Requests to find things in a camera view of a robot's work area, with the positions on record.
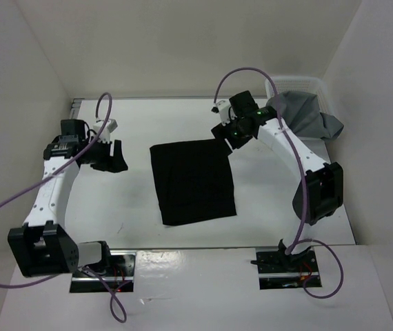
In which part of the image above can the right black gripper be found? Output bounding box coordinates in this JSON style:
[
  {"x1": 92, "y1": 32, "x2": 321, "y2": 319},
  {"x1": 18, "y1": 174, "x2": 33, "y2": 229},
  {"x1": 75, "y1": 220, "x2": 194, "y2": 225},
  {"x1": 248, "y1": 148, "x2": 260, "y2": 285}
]
[{"x1": 210, "y1": 115, "x2": 252, "y2": 157}]

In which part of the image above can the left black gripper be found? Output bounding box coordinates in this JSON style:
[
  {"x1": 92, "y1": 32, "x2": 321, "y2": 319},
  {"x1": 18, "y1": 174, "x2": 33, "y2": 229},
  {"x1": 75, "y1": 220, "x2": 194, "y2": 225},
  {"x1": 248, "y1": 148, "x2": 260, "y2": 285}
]
[{"x1": 82, "y1": 136, "x2": 128, "y2": 173}]

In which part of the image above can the black skirt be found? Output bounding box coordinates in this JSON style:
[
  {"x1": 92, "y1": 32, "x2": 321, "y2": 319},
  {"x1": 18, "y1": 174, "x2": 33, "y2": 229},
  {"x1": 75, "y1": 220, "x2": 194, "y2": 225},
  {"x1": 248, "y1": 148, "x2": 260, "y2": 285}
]
[{"x1": 150, "y1": 139, "x2": 236, "y2": 226}]

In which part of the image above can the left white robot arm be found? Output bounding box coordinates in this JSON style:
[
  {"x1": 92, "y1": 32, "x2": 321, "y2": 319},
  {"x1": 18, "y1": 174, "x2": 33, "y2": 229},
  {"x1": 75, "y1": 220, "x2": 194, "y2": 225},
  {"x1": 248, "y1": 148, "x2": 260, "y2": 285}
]
[{"x1": 8, "y1": 119, "x2": 128, "y2": 277}]

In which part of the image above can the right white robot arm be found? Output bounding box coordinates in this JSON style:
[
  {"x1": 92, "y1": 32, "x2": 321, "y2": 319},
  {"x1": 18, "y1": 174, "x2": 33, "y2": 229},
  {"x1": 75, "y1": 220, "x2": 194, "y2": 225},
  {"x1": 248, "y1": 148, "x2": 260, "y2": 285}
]
[{"x1": 212, "y1": 91, "x2": 343, "y2": 271}]

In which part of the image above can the grey skirt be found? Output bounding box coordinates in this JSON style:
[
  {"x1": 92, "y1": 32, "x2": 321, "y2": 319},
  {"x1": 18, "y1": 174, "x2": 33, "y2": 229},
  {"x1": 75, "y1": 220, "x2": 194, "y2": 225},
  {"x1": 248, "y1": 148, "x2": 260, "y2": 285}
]
[{"x1": 266, "y1": 91, "x2": 344, "y2": 141}]

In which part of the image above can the white plastic laundry basket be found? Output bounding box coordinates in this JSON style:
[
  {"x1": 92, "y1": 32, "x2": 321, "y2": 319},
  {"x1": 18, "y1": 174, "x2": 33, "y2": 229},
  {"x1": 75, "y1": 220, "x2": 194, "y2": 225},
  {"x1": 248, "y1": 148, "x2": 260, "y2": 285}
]
[{"x1": 272, "y1": 75, "x2": 336, "y2": 116}]

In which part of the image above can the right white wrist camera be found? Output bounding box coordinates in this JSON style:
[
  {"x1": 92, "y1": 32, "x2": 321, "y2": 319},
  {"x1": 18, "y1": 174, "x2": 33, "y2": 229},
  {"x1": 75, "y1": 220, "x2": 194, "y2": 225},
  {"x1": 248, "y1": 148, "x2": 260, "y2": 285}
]
[{"x1": 212, "y1": 100, "x2": 234, "y2": 126}]

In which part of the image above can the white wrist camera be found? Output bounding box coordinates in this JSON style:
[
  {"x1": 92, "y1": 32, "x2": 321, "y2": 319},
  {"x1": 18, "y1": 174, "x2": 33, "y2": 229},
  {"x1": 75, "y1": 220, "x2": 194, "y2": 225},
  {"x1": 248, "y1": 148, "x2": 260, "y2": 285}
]
[
  {"x1": 92, "y1": 119, "x2": 118, "y2": 143},
  {"x1": 212, "y1": 100, "x2": 234, "y2": 126}
]

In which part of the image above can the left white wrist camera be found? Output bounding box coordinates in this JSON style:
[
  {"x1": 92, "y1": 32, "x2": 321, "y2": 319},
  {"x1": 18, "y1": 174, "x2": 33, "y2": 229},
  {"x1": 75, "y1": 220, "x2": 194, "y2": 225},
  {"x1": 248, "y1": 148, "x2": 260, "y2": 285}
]
[{"x1": 92, "y1": 119, "x2": 118, "y2": 143}]

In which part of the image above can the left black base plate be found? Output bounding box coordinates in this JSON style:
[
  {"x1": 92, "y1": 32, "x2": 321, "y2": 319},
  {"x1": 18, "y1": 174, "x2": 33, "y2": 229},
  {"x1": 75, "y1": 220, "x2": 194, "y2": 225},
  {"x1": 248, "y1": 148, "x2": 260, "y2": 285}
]
[{"x1": 70, "y1": 250, "x2": 136, "y2": 294}]

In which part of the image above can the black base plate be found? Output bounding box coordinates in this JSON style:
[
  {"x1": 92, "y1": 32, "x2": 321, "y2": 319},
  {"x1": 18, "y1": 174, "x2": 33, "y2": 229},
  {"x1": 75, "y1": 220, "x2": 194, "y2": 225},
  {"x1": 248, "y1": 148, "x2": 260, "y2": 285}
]
[
  {"x1": 250, "y1": 248, "x2": 322, "y2": 290},
  {"x1": 70, "y1": 250, "x2": 136, "y2": 294}
]

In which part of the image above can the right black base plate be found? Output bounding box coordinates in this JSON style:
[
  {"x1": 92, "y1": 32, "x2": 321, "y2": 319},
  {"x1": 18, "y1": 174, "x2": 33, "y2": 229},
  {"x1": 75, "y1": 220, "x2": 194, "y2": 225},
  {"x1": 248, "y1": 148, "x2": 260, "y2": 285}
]
[{"x1": 250, "y1": 248, "x2": 322, "y2": 290}]

